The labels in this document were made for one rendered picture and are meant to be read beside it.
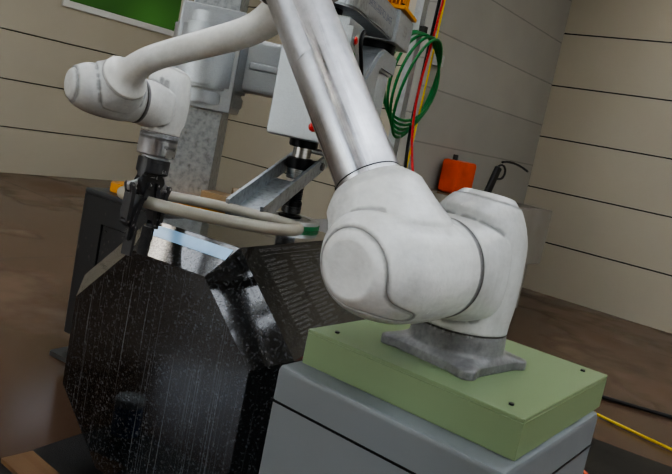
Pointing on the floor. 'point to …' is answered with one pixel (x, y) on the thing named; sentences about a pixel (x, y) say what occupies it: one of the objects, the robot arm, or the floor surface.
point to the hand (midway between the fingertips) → (136, 241)
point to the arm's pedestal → (388, 436)
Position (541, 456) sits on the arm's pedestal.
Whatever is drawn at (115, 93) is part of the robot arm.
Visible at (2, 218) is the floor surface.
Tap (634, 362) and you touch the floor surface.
